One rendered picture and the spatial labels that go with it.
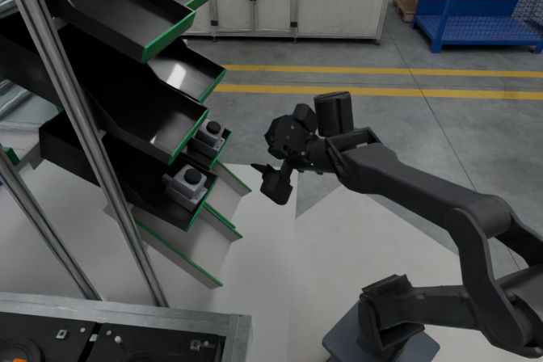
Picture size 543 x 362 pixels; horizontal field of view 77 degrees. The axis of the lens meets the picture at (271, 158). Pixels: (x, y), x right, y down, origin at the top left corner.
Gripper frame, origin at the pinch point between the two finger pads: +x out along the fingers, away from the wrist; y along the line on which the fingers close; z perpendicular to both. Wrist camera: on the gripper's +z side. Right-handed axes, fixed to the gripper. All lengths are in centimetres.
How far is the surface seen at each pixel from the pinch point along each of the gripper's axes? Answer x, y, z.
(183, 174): 7.6, 11.3, 10.1
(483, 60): 47, -289, -291
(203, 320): 12.1, 34.0, -13.5
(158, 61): 16.9, -6.8, 20.9
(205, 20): 300, -224, -103
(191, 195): 6.2, 13.9, 7.7
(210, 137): 13.1, 0.5, 5.1
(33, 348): 30, 50, 7
